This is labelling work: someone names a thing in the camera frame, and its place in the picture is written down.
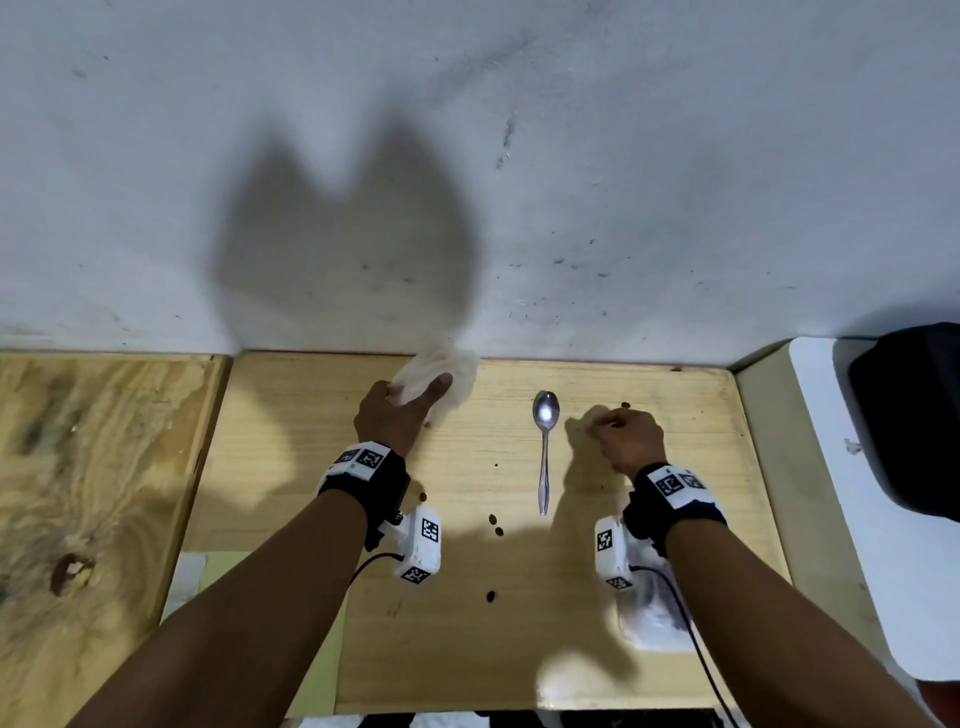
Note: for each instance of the person's left hand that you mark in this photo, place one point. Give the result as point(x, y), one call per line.
point(394, 427)

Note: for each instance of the person's right hand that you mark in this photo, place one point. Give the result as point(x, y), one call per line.
point(634, 446)

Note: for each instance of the metal spoon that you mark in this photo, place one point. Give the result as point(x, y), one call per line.
point(545, 411)

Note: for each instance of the small clear plastic bag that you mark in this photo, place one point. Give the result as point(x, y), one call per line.
point(656, 622)

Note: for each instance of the person's left forearm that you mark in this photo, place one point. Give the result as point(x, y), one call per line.
point(247, 630)

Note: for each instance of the person's right forearm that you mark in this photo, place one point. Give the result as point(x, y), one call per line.
point(780, 645)

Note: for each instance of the person's legs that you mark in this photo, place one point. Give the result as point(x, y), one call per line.
point(525, 720)

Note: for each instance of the black left wristband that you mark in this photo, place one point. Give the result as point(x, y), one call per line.
point(371, 484)

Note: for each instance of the black wristband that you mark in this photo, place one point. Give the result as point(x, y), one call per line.
point(671, 502)
point(371, 484)

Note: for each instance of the black right wristband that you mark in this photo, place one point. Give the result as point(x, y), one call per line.
point(671, 502)

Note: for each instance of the white cabinet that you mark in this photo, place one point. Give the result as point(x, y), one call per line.
point(825, 525)

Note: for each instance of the small grey scrap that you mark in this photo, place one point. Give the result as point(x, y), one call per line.
point(853, 447)

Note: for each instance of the yellow label backing sheet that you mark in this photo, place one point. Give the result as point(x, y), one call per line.
point(322, 675)

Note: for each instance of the black bag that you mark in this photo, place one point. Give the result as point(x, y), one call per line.
point(911, 420)

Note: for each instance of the dark red object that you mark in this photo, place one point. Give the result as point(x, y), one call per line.
point(941, 705)

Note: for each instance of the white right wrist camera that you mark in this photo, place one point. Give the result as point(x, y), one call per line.
point(611, 555)

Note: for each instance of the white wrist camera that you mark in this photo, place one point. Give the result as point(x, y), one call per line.
point(420, 551)
point(611, 555)

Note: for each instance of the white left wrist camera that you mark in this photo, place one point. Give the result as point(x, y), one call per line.
point(420, 551)

